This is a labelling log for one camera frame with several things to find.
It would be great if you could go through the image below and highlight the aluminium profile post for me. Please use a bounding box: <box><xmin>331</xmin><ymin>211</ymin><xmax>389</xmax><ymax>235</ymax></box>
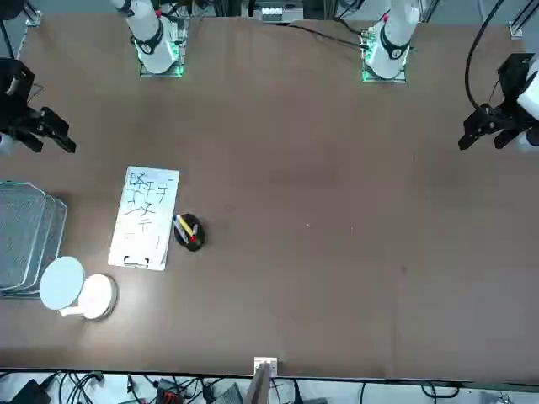
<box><xmin>246</xmin><ymin>356</ymin><xmax>280</xmax><ymax>404</ymax></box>

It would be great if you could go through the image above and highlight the aluminium frame profile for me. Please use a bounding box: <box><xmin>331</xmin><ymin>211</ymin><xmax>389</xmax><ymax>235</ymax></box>
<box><xmin>23</xmin><ymin>0</ymin><xmax>44</xmax><ymax>27</ymax></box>
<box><xmin>507</xmin><ymin>0</ymin><xmax>539</xmax><ymax>40</ymax></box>

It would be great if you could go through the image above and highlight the white A4 paper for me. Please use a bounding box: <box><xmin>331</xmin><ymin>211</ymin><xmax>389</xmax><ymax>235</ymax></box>
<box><xmin>109</xmin><ymin>166</ymin><xmax>180</xmax><ymax>264</ymax></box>

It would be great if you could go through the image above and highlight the white clipboard with metal clip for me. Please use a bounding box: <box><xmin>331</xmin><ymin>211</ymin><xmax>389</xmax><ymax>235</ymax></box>
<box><xmin>107</xmin><ymin>165</ymin><xmax>181</xmax><ymax>273</ymax></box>

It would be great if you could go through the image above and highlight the black and red device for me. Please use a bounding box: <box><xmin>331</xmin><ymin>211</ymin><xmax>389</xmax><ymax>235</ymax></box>
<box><xmin>154</xmin><ymin>377</ymin><xmax>183</xmax><ymax>404</ymax></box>

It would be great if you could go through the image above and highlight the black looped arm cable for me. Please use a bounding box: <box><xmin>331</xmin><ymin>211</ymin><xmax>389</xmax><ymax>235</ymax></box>
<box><xmin>464</xmin><ymin>0</ymin><xmax>506</xmax><ymax>111</ymax></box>

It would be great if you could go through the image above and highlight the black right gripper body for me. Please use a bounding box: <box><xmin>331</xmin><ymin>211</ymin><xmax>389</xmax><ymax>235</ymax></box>
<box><xmin>0</xmin><ymin>57</ymin><xmax>44</xmax><ymax>142</ymax></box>

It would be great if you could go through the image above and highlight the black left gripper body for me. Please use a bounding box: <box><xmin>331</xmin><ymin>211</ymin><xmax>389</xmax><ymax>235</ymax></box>
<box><xmin>478</xmin><ymin>52</ymin><xmax>539</xmax><ymax>128</ymax></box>

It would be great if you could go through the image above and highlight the black power adapter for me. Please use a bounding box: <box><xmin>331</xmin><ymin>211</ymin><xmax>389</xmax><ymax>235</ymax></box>
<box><xmin>8</xmin><ymin>378</ymin><xmax>52</xmax><ymax>404</ymax></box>

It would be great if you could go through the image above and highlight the metal mesh tray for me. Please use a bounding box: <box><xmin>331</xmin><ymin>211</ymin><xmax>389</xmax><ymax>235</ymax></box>
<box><xmin>0</xmin><ymin>197</ymin><xmax>69</xmax><ymax>300</ymax></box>
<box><xmin>0</xmin><ymin>191</ymin><xmax>59</xmax><ymax>295</ymax></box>
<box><xmin>0</xmin><ymin>180</ymin><xmax>48</xmax><ymax>292</ymax></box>

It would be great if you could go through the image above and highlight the white round desk lamp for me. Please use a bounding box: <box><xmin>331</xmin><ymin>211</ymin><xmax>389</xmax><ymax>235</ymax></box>
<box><xmin>38</xmin><ymin>255</ymin><xmax>119</xmax><ymax>322</ymax></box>

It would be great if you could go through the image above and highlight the black cable across table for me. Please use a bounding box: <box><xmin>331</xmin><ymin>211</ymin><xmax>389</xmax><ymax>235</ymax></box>
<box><xmin>285</xmin><ymin>16</ymin><xmax>371</xmax><ymax>48</ymax></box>

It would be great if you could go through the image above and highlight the black mesh pen holder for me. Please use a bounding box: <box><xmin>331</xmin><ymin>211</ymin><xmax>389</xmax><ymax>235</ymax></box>
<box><xmin>172</xmin><ymin>212</ymin><xmax>206</xmax><ymax>253</ymax></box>

